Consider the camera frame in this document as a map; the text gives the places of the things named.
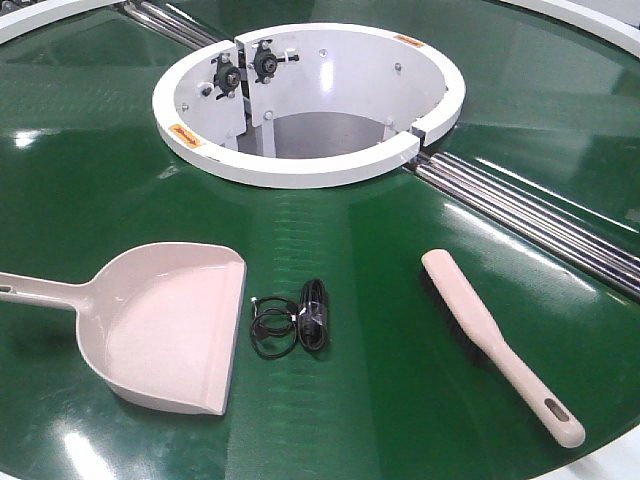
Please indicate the beige hand brush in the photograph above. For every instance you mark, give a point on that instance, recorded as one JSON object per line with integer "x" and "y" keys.
{"x": 473, "y": 323}

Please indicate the beige plastic dustpan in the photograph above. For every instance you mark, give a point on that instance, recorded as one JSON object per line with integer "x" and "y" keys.
{"x": 158, "y": 323}

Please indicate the green conveyor belt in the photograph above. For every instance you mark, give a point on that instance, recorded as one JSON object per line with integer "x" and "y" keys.
{"x": 85, "y": 175}

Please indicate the black bearing right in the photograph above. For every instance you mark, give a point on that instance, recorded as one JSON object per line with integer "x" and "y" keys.
{"x": 265, "y": 63}

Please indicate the black bearing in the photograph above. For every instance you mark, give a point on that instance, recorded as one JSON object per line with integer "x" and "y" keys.
{"x": 227, "y": 77}
{"x": 265, "y": 63}

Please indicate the black bearing left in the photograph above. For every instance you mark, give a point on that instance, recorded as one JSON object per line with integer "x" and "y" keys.
{"x": 227, "y": 77}

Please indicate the steel rollers top left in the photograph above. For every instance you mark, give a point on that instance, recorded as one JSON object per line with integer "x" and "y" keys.
{"x": 167, "y": 21}

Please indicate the steel rollers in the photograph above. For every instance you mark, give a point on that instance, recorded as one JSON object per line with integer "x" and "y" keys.
{"x": 532, "y": 218}
{"x": 167, "y": 21}

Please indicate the steel rollers right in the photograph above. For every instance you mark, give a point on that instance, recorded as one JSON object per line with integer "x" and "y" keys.
{"x": 532, "y": 218}

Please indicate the white outer rim right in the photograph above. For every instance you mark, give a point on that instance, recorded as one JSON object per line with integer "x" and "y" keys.
{"x": 606, "y": 27}

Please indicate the white rim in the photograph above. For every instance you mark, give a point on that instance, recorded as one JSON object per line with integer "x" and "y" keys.
{"x": 606, "y": 27}
{"x": 26, "y": 19}

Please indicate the white outer rim left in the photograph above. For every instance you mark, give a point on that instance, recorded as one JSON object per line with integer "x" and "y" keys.
{"x": 26, "y": 19}

